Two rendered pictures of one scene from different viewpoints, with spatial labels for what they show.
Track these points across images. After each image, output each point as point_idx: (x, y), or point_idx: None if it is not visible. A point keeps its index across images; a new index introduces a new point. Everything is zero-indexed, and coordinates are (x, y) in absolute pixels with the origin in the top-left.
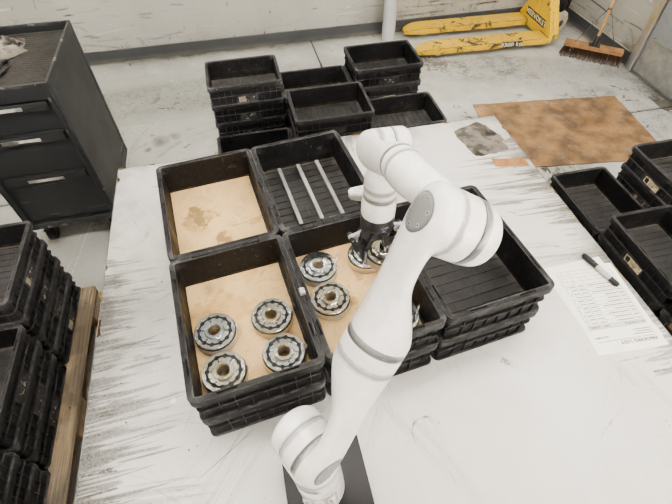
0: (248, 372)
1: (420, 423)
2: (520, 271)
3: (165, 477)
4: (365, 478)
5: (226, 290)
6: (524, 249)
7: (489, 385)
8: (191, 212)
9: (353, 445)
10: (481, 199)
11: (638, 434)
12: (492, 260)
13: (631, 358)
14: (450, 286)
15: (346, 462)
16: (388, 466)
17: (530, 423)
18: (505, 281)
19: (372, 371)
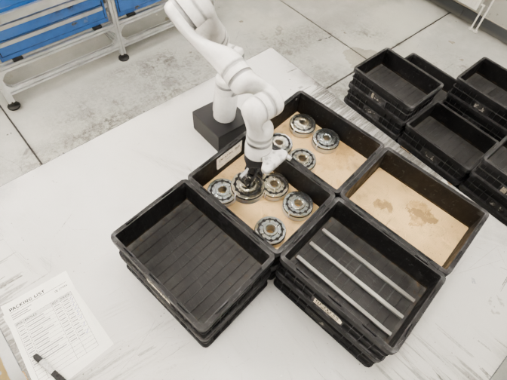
0: (292, 134)
1: (187, 176)
2: None
3: None
4: (205, 123)
5: (345, 170)
6: (138, 262)
7: None
8: (431, 216)
9: (217, 133)
10: (178, 4)
11: (46, 223)
12: (164, 281)
13: (38, 280)
14: (193, 239)
15: (217, 126)
16: (198, 151)
17: (119, 202)
18: (149, 263)
19: None
